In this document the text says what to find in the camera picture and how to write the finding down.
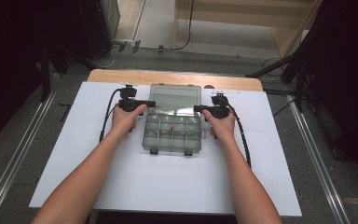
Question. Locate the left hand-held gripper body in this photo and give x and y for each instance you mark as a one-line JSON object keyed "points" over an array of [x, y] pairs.
{"points": [[128, 96]]}

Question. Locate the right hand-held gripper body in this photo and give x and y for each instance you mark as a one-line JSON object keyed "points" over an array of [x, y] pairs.
{"points": [[220, 107]]}

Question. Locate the transparent grey compartment box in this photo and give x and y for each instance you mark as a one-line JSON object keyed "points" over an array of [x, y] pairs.
{"points": [[174, 137]]}

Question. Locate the person's right hand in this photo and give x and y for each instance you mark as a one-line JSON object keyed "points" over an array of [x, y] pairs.
{"points": [[222, 127]]}

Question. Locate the person's left hand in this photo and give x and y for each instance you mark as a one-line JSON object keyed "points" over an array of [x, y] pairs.
{"points": [[124, 121]]}

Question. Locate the wooden table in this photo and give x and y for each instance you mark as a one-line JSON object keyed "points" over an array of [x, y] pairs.
{"points": [[167, 77]]}

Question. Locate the power strip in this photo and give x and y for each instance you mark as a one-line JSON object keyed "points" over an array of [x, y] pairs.
{"points": [[127, 44]]}

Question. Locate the black tripod leg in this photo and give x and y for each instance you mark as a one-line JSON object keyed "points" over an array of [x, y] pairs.
{"points": [[270, 67]]}

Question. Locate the dark equipment cabinet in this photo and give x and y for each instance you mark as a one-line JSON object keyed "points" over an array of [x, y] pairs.
{"points": [[101, 25]]}

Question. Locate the white board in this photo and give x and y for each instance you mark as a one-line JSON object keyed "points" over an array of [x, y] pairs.
{"points": [[174, 183]]}

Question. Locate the light wooden cabinet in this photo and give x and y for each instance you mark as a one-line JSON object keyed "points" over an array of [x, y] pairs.
{"points": [[230, 18]]}

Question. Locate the black curtain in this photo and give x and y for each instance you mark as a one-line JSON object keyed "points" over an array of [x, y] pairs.
{"points": [[9, 62], [348, 77]]}

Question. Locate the metal floor rail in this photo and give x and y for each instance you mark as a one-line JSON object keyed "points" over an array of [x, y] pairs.
{"points": [[15, 155], [317, 155]]}

